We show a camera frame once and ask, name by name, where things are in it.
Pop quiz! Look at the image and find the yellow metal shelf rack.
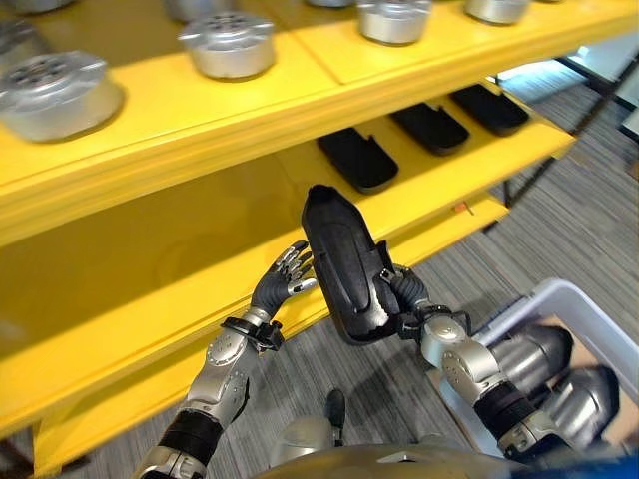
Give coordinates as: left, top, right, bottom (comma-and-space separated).
0, 0, 639, 478

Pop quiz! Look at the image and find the white table with black legs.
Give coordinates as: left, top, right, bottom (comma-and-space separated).
496, 29, 639, 137

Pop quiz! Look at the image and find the dark robot foot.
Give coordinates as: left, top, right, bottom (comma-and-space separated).
324, 388, 347, 448

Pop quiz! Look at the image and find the white plastic box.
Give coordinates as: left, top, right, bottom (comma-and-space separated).
438, 277, 639, 458

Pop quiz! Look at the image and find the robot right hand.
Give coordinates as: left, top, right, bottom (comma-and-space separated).
377, 266, 431, 321

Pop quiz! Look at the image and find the blue object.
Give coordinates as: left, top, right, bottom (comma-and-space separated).
513, 450, 639, 479

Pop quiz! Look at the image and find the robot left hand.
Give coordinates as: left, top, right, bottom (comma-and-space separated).
249, 239, 320, 319

